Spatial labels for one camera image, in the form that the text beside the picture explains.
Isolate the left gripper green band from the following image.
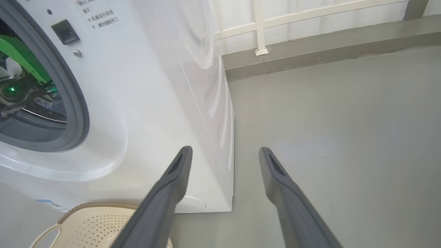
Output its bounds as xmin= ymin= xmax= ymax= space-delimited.
xmin=0 ymin=34 xmax=66 ymax=119

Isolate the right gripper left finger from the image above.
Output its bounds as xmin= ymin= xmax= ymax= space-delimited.
xmin=110 ymin=146 xmax=193 ymax=248

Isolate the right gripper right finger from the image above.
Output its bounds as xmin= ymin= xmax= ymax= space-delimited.
xmin=258 ymin=147 xmax=343 ymax=248

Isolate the white front-load washing machine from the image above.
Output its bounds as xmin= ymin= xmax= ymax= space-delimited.
xmin=0 ymin=0 xmax=235 ymax=214

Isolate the round white filter cover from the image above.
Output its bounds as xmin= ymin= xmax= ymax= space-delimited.
xmin=174 ymin=196 xmax=207 ymax=213

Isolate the cream perforated laundry basket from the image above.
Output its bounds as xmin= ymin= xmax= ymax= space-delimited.
xmin=29 ymin=202 xmax=173 ymax=248

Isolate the perforated stainless steel drum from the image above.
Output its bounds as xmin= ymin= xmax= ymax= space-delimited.
xmin=12 ymin=100 xmax=68 ymax=131

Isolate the black text warning sticker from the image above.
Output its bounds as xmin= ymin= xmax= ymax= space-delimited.
xmin=78 ymin=0 xmax=119 ymax=30

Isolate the blue white energy label sticker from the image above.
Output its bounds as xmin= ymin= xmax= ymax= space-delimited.
xmin=36 ymin=199 xmax=69 ymax=213

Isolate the white metal railing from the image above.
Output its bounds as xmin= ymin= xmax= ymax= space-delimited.
xmin=214 ymin=0 xmax=410 ymax=56

